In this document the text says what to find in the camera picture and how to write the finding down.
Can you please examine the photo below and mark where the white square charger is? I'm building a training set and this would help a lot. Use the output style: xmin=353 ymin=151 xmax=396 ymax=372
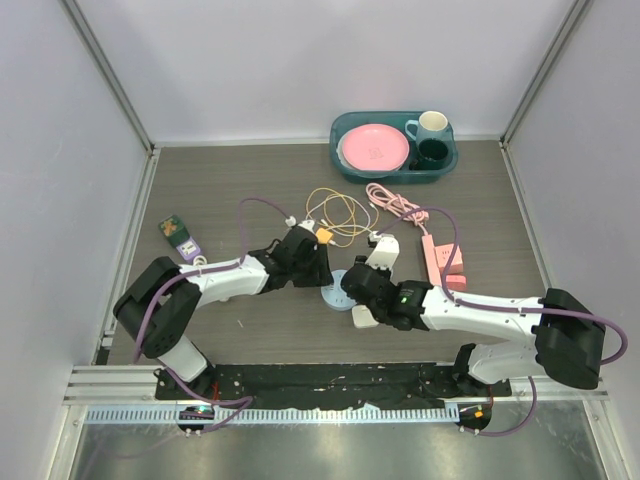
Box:
xmin=351 ymin=305 xmax=379 ymax=329

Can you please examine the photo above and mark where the yellow charger plug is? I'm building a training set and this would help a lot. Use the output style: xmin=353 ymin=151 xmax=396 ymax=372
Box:
xmin=315 ymin=228 xmax=336 ymax=246

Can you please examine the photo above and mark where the round blue power strip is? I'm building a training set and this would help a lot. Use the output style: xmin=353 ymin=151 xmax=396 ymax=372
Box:
xmin=321 ymin=269 xmax=356 ymax=312

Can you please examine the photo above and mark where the yellow cable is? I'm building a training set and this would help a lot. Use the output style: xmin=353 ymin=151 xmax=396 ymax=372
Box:
xmin=305 ymin=187 xmax=371 ymax=249

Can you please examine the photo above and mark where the pink cube socket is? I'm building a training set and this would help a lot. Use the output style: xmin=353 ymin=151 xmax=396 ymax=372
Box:
xmin=435 ymin=243 xmax=464 ymax=274

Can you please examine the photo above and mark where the pink cord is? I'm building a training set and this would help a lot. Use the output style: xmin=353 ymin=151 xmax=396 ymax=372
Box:
xmin=365 ymin=182 xmax=432 ymax=236

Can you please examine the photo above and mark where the purple power strip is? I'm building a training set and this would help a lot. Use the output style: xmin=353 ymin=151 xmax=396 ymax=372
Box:
xmin=176 ymin=238 xmax=201 ymax=263

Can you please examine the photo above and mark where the dark green cube socket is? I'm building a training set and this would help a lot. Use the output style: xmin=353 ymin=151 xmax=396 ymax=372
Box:
xmin=158 ymin=214 xmax=191 ymax=248

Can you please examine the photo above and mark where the pink power strip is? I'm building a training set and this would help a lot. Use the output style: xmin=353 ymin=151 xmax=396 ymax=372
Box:
xmin=421 ymin=234 xmax=467 ymax=292

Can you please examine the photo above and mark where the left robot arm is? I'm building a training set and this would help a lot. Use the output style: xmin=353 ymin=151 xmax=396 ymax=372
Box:
xmin=113 ymin=225 xmax=333 ymax=399

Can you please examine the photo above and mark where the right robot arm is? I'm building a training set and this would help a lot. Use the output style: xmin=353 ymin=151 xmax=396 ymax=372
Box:
xmin=340 ymin=262 xmax=606 ymax=395

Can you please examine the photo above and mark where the pink plate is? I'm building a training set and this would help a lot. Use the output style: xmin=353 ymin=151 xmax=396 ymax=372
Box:
xmin=339 ymin=124 xmax=410 ymax=173

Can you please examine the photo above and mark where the teal plastic bin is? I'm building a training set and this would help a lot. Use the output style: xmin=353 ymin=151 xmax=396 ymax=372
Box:
xmin=329 ymin=110 xmax=458 ymax=184

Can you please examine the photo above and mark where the dark green mug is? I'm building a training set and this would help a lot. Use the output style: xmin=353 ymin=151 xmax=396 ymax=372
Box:
xmin=417 ymin=139 xmax=449 ymax=170

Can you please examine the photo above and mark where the light blue mug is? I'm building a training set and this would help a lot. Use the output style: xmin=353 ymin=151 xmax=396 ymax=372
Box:
xmin=404 ymin=111 xmax=449 ymax=145

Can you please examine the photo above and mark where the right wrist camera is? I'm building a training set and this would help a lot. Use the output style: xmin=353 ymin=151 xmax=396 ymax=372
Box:
xmin=365 ymin=231 xmax=400 ymax=272

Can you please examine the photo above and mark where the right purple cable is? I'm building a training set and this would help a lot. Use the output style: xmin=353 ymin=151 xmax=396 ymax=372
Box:
xmin=374 ymin=207 xmax=630 ymax=439

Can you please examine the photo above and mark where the purple cable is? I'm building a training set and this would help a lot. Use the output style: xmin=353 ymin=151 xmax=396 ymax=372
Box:
xmin=132 ymin=197 xmax=296 ymax=434
xmin=374 ymin=207 xmax=630 ymax=439

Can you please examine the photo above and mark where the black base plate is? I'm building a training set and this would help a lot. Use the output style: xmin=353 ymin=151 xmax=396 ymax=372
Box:
xmin=154 ymin=362 xmax=512 ymax=410

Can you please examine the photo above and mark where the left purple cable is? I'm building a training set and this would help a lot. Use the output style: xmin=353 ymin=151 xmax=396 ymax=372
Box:
xmin=132 ymin=197 xmax=296 ymax=434

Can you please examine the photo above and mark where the slotted cable duct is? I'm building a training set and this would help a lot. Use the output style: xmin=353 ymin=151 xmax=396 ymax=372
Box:
xmin=84 ymin=403 xmax=459 ymax=425

